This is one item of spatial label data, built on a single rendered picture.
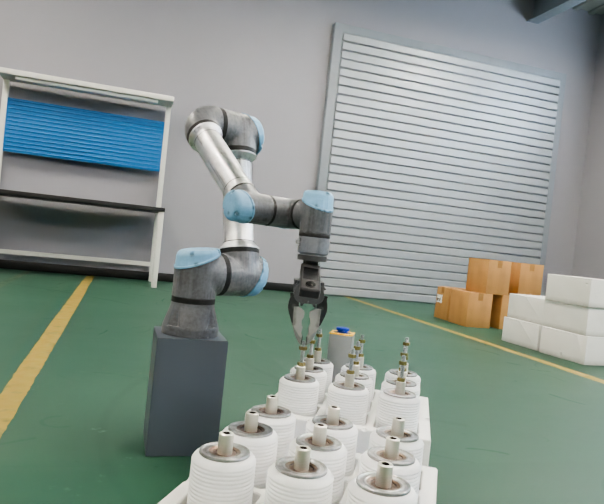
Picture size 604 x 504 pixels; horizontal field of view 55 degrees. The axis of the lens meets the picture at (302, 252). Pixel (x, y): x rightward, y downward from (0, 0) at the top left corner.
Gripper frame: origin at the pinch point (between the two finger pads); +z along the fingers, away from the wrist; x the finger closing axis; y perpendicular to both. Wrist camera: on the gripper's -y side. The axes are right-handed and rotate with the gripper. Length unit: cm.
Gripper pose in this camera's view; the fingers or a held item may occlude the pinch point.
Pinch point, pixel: (304, 339)
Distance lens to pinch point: 139.9
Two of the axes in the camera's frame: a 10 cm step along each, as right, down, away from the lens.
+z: -1.0, 9.9, 0.2
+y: -0.6, -0.2, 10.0
